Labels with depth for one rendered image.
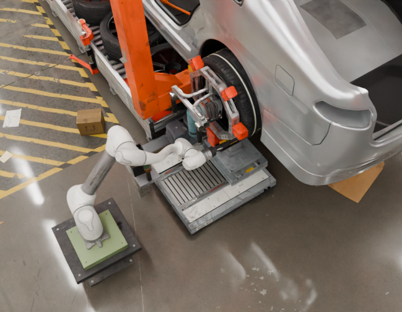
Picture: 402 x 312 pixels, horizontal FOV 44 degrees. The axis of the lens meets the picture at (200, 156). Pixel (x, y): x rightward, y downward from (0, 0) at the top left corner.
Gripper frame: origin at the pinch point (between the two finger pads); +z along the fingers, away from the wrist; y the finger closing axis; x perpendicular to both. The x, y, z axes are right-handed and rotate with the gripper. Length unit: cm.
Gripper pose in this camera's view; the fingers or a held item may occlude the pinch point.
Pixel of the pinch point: (232, 140)
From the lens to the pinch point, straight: 363.8
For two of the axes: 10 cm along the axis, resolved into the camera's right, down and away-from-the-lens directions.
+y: 3.5, 0.4, -9.4
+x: -4.1, -8.9, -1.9
